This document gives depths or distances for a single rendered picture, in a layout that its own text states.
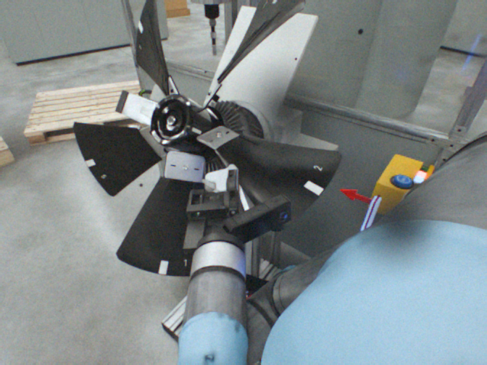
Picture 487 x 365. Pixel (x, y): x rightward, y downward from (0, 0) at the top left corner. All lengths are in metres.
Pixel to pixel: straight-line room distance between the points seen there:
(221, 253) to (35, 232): 2.15
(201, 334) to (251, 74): 0.78
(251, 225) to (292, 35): 0.65
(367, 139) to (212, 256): 1.02
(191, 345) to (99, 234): 1.95
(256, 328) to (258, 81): 0.70
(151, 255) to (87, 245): 1.49
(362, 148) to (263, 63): 0.59
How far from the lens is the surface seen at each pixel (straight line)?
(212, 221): 0.47
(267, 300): 0.48
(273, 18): 0.68
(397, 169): 0.87
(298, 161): 0.62
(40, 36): 6.03
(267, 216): 0.47
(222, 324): 0.35
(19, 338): 2.01
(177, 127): 0.68
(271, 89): 0.92
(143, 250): 0.75
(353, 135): 1.34
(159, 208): 0.72
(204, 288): 0.38
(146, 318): 1.79
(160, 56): 0.82
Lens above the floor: 1.53
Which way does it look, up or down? 40 degrees down
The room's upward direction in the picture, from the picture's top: straight up
